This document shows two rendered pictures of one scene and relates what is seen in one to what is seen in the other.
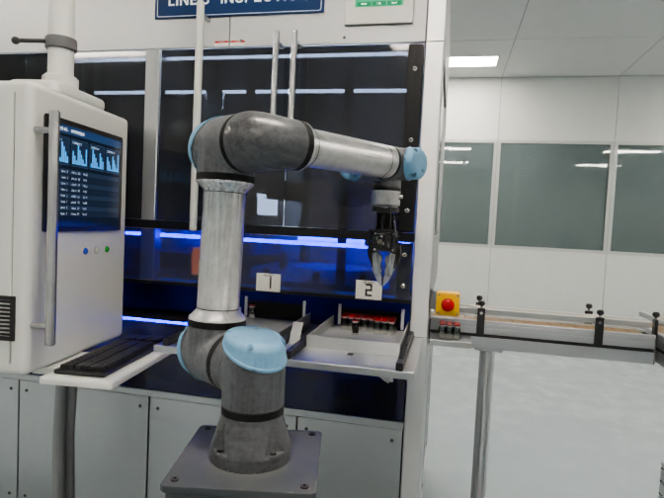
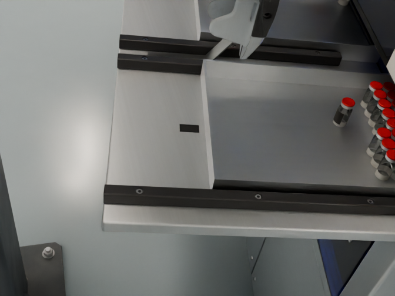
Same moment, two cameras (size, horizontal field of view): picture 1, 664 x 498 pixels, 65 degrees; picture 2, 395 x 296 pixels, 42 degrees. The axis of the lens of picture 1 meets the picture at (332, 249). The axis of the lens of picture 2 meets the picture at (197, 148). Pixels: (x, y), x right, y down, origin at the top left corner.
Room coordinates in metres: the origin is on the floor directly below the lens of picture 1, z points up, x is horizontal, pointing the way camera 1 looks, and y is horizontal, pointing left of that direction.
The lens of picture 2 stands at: (1.19, -0.59, 1.41)
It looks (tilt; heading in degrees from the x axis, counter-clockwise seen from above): 45 degrees down; 67
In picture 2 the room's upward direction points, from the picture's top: 10 degrees clockwise
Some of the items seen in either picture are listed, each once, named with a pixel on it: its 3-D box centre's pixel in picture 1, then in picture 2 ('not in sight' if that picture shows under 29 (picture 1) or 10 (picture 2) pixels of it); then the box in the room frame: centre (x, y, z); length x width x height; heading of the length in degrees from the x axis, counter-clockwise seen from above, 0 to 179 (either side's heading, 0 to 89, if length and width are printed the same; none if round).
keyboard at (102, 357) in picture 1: (118, 352); not in sight; (1.53, 0.62, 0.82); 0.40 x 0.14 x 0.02; 174
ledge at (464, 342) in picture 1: (450, 339); not in sight; (1.68, -0.40, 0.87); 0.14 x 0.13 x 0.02; 168
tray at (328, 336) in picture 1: (362, 333); (316, 127); (1.58, -0.10, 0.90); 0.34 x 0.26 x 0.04; 168
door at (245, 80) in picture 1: (220, 136); not in sight; (1.80, 0.40, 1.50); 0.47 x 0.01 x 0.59; 78
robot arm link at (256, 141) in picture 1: (339, 153); not in sight; (1.10, -0.01, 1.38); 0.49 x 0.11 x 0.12; 134
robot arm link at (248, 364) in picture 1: (252, 366); not in sight; (0.97, 0.14, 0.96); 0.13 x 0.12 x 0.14; 44
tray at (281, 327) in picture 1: (257, 323); (280, 10); (1.66, 0.23, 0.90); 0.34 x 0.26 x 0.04; 168
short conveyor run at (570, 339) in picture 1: (535, 325); not in sight; (1.72, -0.68, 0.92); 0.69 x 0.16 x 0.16; 78
